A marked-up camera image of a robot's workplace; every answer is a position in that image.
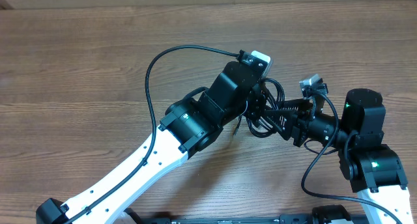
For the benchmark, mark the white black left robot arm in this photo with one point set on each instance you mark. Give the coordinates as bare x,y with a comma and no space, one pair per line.
189,126

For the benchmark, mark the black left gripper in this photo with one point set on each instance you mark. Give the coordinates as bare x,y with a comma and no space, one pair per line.
257,100

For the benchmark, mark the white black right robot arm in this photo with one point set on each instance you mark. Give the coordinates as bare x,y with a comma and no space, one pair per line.
374,170

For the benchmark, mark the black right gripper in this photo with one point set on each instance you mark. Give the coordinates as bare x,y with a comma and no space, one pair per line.
300,127

